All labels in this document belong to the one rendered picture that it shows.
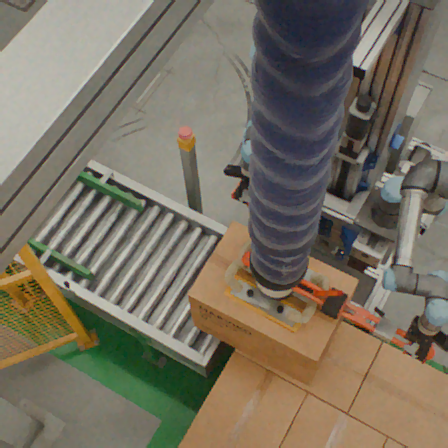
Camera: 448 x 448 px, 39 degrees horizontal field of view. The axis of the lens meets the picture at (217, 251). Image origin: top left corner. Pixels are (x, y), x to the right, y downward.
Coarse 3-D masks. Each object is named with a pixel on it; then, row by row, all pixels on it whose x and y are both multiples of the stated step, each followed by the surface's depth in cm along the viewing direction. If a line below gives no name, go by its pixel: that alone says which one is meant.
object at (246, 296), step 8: (240, 280) 265; (248, 288) 263; (256, 288) 263; (232, 296) 262; (240, 296) 262; (248, 296) 261; (248, 304) 260; (280, 304) 259; (288, 304) 260; (256, 312) 260; (264, 312) 259; (272, 312) 258; (280, 312) 256; (272, 320) 258; (280, 320) 257; (288, 320) 256; (288, 328) 256; (296, 328) 255
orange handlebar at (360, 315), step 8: (248, 256) 258; (248, 264) 255; (304, 280) 251; (296, 288) 250; (312, 288) 250; (320, 288) 249; (312, 296) 248; (352, 304) 246; (344, 312) 245; (360, 312) 244; (368, 312) 244; (352, 320) 244; (360, 320) 243; (376, 320) 243; (368, 328) 242; (400, 344) 239; (432, 352) 237
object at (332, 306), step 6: (330, 288) 247; (324, 300) 245; (330, 300) 246; (336, 300) 246; (342, 300) 246; (324, 306) 245; (330, 306) 245; (336, 306) 245; (342, 306) 244; (324, 312) 247; (330, 312) 244; (336, 312) 244
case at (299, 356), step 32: (224, 256) 272; (192, 288) 267; (224, 288) 266; (352, 288) 264; (224, 320) 269; (256, 320) 259; (320, 320) 258; (256, 352) 284; (288, 352) 260; (320, 352) 252
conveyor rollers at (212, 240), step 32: (96, 192) 350; (128, 192) 349; (64, 224) 343; (128, 224) 341; (160, 224) 340; (128, 256) 334; (160, 256) 331; (96, 288) 325; (160, 288) 324; (160, 320) 316
